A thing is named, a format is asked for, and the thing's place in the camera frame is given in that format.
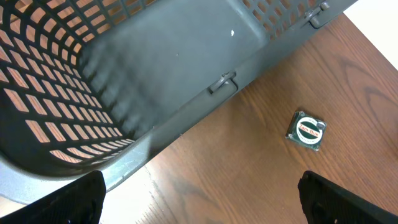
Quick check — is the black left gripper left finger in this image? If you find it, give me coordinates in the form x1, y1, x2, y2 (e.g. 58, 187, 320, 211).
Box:
1, 170, 106, 224

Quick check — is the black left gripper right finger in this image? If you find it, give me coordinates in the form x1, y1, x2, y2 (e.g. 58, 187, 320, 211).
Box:
298, 170, 397, 224

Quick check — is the black round-logo snack packet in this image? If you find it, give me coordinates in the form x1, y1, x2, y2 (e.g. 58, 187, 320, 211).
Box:
285, 111, 327, 151

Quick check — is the dark grey plastic basket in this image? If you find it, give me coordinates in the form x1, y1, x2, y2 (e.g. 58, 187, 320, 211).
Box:
1, 0, 351, 204

